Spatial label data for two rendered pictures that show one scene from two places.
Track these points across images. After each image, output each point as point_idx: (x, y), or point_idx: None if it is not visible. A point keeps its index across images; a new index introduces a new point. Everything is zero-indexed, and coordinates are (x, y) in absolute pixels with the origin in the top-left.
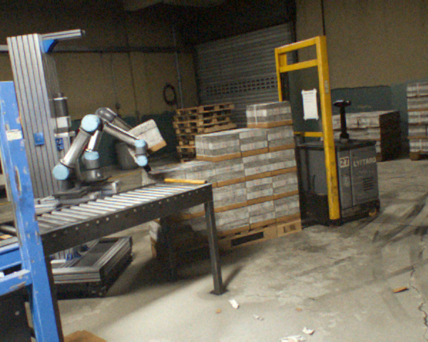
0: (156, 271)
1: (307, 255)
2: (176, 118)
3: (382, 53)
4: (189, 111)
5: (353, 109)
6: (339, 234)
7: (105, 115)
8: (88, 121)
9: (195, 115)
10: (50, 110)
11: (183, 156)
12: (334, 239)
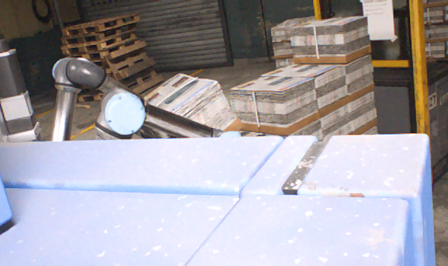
0: None
1: None
2: (65, 41)
3: None
4: (84, 30)
5: (292, 12)
6: (447, 210)
7: (86, 75)
8: (124, 111)
9: (93, 34)
10: None
11: (81, 92)
12: None
